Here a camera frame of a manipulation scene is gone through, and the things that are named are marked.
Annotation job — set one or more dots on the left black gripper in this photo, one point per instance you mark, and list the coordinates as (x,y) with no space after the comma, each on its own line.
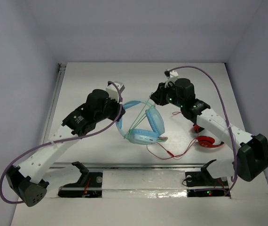
(116,108)

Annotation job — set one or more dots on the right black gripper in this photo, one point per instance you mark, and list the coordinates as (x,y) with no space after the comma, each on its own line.
(159,96)

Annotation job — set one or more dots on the light blue headphones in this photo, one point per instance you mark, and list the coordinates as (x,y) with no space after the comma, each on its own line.
(147,128)

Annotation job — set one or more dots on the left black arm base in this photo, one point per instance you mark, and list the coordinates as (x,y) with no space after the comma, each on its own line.
(88,185)

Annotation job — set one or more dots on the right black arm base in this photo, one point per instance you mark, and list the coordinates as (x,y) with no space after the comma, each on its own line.
(201,184)

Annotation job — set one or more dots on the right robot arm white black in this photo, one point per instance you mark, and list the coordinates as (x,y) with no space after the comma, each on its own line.
(251,157)

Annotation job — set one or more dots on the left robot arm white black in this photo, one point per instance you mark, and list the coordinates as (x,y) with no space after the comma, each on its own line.
(25,173)

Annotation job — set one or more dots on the red headphones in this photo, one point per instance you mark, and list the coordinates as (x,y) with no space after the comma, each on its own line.
(205,141)

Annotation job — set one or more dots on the white foam block with tape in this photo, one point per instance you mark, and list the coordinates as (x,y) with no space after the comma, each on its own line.
(143,184)

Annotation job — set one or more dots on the aluminium rail frame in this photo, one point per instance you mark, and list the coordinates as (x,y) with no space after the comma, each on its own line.
(109,148)

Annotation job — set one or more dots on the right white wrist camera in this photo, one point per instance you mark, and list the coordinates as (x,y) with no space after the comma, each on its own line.
(172,77)

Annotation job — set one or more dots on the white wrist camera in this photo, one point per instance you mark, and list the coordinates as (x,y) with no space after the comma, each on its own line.
(172,77)
(115,88)

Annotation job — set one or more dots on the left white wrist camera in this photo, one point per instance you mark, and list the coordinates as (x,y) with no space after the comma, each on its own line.
(115,88)

